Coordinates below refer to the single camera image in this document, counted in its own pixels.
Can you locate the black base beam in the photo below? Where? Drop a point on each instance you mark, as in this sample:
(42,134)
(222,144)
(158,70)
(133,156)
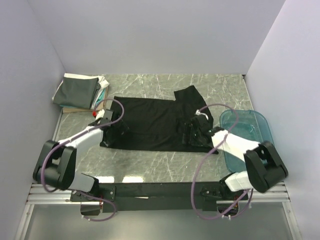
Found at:
(165,196)

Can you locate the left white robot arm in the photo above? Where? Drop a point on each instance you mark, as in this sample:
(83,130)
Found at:
(56,164)

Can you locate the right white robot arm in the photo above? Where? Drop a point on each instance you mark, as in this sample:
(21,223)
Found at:
(264,167)

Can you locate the black t shirt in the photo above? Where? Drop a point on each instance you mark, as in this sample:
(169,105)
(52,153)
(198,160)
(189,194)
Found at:
(158,124)

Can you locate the aluminium rail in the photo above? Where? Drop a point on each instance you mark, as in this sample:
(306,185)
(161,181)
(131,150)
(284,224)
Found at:
(38,196)

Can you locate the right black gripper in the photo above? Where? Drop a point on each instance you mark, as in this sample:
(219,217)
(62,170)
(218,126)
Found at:
(189,129)

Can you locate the teal folded shirt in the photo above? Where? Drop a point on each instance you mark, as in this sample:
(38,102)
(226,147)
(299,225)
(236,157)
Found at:
(100,98)

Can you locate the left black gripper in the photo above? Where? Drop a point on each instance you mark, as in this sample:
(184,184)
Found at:
(121,129)

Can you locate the white folded shirt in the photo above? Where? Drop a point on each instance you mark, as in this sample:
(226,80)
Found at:
(103,83)

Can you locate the teal plastic bin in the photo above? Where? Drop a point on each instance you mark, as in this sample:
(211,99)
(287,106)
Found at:
(251,125)

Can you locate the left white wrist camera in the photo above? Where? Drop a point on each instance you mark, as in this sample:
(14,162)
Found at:
(98,114)

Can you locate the dark green folded shirt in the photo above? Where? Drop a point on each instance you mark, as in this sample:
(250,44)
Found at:
(75,92)

